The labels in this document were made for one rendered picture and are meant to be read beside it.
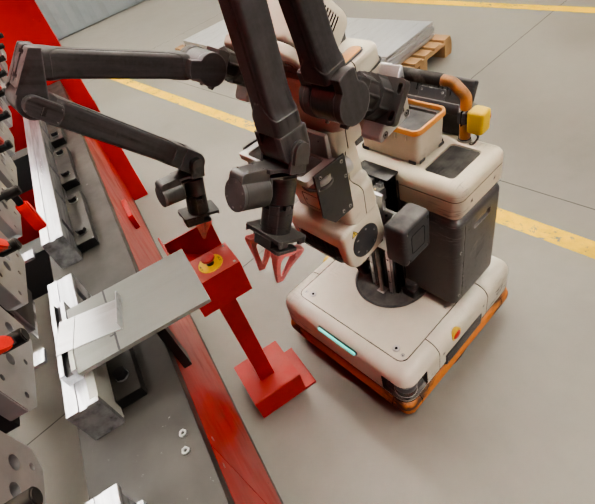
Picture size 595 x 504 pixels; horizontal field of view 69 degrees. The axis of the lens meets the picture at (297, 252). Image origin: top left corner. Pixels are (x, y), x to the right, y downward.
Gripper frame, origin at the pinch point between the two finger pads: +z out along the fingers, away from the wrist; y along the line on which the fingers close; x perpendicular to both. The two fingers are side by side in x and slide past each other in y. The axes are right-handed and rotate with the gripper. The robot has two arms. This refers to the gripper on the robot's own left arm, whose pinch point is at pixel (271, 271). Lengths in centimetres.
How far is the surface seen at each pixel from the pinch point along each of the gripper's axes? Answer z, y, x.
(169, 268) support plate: 5.3, -19.1, -11.2
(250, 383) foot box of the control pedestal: 81, -42, 35
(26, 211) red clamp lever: -6.4, -32.8, -32.6
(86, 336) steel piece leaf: 14.2, -17.8, -29.3
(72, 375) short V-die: 17.9, -13.0, -33.8
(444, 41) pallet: -50, -143, 289
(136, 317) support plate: 10.4, -13.4, -21.3
